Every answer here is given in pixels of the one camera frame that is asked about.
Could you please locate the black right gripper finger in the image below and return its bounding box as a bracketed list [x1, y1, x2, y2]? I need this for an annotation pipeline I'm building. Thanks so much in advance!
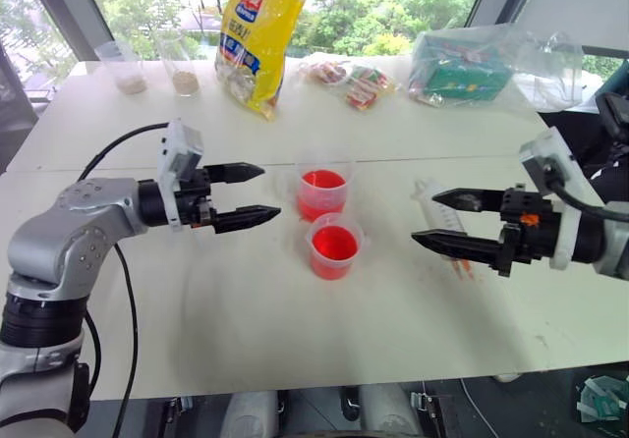
[430, 188, 508, 214]
[410, 229, 506, 269]

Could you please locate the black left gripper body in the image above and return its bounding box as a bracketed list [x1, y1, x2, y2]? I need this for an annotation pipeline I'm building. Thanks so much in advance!
[174, 167, 218, 231]

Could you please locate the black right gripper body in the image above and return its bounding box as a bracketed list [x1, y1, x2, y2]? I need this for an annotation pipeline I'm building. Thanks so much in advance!
[495, 187, 564, 278]

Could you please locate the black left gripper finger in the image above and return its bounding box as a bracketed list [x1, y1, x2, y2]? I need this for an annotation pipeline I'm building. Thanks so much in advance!
[203, 162, 266, 186]
[213, 204, 283, 235]

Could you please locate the clear plastic syringe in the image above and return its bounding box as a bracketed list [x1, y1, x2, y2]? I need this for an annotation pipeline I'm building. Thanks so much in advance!
[410, 178, 482, 281]

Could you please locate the red liquid cup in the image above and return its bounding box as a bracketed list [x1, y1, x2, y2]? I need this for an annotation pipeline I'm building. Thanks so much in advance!
[305, 212, 367, 281]
[294, 161, 357, 224]

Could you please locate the clear cup with tan grains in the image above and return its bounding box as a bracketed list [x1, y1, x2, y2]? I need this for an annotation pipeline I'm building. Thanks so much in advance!
[158, 33, 202, 98]

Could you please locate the clear cup with white grains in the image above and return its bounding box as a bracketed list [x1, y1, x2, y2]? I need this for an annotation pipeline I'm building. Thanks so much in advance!
[94, 40, 148, 97]

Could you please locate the green box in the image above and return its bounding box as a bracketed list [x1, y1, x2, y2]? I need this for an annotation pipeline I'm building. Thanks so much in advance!
[421, 33, 513, 104]

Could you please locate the yellow snack bag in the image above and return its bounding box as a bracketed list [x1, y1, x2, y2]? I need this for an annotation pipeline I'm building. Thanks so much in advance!
[214, 0, 315, 123]

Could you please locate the small red snack packet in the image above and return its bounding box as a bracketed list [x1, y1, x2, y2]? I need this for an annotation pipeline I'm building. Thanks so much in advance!
[299, 60, 351, 86]

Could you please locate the black device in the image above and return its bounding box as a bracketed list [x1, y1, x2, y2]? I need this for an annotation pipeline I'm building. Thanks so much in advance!
[595, 90, 629, 140]

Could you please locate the clear plastic bag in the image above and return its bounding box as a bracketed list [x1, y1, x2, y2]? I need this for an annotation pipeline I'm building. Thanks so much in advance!
[407, 22, 587, 111]

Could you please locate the red green snack packet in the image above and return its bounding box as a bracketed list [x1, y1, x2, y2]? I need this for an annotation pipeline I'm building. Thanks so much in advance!
[343, 64, 399, 112]

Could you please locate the grey rounded shape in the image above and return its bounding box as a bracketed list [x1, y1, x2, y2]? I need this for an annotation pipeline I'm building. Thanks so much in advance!
[224, 390, 280, 438]
[357, 383, 423, 438]

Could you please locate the bin with paper scraps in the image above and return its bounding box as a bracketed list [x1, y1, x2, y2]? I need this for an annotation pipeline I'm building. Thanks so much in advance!
[573, 372, 629, 428]

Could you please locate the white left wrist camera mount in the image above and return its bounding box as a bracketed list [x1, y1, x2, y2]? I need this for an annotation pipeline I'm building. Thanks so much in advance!
[156, 119, 204, 232]

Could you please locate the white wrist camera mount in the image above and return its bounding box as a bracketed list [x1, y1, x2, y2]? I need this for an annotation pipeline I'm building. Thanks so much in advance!
[156, 119, 204, 232]
[519, 127, 592, 270]

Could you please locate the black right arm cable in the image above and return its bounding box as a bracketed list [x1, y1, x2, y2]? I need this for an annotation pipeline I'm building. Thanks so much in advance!
[539, 161, 629, 222]

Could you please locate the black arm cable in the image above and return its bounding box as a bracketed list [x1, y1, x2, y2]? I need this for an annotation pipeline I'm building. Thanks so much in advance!
[539, 161, 629, 222]
[77, 122, 171, 438]

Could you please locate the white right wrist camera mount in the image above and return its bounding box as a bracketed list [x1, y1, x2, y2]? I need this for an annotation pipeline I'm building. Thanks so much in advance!
[519, 127, 592, 270]

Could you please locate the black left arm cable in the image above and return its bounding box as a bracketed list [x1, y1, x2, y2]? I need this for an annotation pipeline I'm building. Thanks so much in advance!
[77, 122, 171, 438]

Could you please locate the thin white floor cable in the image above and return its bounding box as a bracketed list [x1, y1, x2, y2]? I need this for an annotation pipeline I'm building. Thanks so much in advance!
[458, 377, 498, 438]

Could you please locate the black metal table bracket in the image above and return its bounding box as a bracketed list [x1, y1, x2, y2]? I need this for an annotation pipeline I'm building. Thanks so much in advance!
[160, 395, 194, 438]
[410, 390, 446, 438]

